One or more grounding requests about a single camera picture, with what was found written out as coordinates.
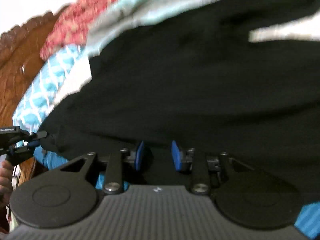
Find teal white patterned pillow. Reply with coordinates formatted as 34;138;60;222
12;44;84;132

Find person's left hand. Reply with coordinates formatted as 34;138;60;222
0;160;14;208

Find red floral patchwork quilt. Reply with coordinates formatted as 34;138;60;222
40;0;117;61

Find carved wooden headboard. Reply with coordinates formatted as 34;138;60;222
0;4;71;185

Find patterned teal beige bedsheet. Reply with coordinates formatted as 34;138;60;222
32;0;320;239

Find black pants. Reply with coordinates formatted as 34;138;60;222
40;0;319;202

